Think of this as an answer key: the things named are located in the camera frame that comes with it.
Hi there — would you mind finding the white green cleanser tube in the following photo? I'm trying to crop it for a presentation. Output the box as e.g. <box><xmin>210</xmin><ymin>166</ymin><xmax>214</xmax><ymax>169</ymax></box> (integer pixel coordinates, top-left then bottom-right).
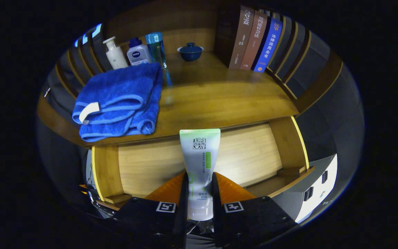
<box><xmin>179</xmin><ymin>129</ymin><xmax>221</xmax><ymax>221</ymax></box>

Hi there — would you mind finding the white blue-capped lotion bottle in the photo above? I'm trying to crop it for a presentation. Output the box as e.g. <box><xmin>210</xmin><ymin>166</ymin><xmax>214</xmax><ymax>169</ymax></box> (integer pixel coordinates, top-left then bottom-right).
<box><xmin>127</xmin><ymin>37</ymin><xmax>152</xmax><ymax>66</ymax></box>

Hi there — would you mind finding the dark brown book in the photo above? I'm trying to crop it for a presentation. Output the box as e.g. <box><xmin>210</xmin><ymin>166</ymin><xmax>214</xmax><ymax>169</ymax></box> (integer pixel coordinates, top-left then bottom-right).
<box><xmin>215</xmin><ymin>5</ymin><xmax>255</xmax><ymax>70</ymax></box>

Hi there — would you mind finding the white pump bottle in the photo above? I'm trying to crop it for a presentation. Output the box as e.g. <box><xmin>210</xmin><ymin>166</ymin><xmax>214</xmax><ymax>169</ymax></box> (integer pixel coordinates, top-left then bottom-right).
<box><xmin>103</xmin><ymin>36</ymin><xmax>129</xmax><ymax>70</ymax></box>

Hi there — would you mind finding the wooden countertop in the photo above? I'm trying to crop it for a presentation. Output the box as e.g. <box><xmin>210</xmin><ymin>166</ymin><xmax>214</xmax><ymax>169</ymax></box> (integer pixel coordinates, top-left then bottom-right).
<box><xmin>37</xmin><ymin>52</ymin><xmax>300</xmax><ymax>147</ymax></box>

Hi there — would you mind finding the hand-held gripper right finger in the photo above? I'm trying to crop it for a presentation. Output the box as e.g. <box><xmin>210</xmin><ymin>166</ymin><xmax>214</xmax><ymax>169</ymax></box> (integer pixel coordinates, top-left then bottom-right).
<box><xmin>212</xmin><ymin>172</ymin><xmax>298</xmax><ymax>248</ymax></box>

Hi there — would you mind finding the brown wooden cabinet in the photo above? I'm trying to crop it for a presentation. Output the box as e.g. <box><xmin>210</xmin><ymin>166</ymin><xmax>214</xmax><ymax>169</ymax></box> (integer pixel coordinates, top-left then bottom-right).
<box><xmin>35</xmin><ymin>2</ymin><xmax>344</xmax><ymax>208</ymax></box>

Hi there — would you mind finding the reddish brown book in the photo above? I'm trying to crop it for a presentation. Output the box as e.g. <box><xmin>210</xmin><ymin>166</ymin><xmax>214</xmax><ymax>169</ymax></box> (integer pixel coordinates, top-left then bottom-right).
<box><xmin>239</xmin><ymin>10</ymin><xmax>268</xmax><ymax>71</ymax></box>

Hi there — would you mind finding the white box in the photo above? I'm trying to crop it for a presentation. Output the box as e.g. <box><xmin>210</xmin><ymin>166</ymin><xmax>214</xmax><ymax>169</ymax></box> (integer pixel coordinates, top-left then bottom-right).
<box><xmin>273</xmin><ymin>154</ymin><xmax>338</xmax><ymax>223</ymax></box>

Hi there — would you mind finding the blue folded towel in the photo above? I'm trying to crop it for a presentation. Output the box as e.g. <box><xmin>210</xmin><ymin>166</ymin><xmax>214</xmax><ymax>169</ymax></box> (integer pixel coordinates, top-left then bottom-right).
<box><xmin>72</xmin><ymin>62</ymin><xmax>163</xmax><ymax>142</ymax></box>

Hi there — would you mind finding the dark blue lidded teacup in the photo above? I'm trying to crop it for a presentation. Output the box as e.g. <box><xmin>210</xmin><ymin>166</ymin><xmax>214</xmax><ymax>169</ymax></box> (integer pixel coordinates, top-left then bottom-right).
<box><xmin>177</xmin><ymin>42</ymin><xmax>205</xmax><ymax>62</ymax></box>

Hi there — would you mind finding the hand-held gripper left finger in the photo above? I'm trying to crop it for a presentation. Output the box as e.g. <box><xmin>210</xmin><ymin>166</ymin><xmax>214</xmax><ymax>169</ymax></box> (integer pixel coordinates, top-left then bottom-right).
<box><xmin>111</xmin><ymin>172</ymin><xmax>189</xmax><ymax>249</ymax></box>

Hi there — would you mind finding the teal clear bottle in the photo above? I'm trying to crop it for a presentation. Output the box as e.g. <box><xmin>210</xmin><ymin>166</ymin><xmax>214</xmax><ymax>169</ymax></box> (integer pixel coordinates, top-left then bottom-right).
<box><xmin>145</xmin><ymin>32</ymin><xmax>167</xmax><ymax>69</ymax></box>

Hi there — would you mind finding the blue book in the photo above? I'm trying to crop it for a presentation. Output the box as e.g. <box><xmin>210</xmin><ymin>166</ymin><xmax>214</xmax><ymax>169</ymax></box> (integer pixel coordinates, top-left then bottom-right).
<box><xmin>253</xmin><ymin>17</ymin><xmax>283</xmax><ymax>73</ymax></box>

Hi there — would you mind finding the wooden drawer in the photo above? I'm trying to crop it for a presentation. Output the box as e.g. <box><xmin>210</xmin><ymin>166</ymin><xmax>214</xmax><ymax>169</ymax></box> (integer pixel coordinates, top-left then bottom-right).
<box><xmin>91</xmin><ymin>116</ymin><xmax>315</xmax><ymax>210</ymax></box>

